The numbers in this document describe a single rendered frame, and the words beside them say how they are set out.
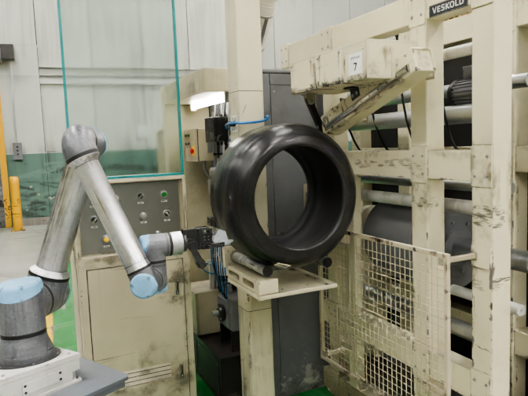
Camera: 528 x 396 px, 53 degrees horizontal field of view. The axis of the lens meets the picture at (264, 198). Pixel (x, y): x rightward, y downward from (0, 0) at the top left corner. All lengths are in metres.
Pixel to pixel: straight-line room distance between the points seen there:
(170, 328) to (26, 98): 8.90
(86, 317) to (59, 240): 0.72
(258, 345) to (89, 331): 0.82
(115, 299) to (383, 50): 1.69
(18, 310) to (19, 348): 0.13
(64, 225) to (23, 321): 0.37
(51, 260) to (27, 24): 9.70
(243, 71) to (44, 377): 1.49
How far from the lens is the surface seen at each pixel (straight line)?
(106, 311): 2.76
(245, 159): 2.05
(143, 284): 1.90
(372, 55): 2.08
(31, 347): 2.03
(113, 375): 2.10
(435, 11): 2.27
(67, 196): 2.09
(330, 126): 2.50
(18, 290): 2.00
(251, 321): 2.60
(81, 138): 1.95
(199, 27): 12.08
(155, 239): 2.03
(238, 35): 2.51
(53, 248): 2.13
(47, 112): 11.40
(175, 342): 2.89
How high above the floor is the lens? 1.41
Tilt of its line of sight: 6 degrees down
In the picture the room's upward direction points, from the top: 2 degrees counter-clockwise
